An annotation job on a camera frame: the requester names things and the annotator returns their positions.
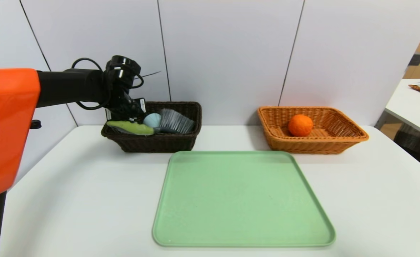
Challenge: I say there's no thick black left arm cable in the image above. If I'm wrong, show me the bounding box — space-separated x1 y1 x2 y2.
71 57 145 111

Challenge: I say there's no green-handled black dust brush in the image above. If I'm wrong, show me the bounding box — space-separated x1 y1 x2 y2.
106 109 196 136

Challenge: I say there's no dark brown wicker basket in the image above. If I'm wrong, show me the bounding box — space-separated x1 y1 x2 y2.
101 102 202 153

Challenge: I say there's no orange wicker basket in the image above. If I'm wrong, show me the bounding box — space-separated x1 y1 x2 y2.
257 106 369 155

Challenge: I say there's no blue-grey plastic cup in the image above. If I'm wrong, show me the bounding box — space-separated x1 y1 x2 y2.
143 113 162 128

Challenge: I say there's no orange fruit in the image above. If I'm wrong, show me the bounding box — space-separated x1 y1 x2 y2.
288 114 314 137

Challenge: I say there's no light green plastic tray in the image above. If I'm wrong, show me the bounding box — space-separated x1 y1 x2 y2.
152 151 336 247

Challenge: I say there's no white side table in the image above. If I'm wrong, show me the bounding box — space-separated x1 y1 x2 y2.
385 79 420 140

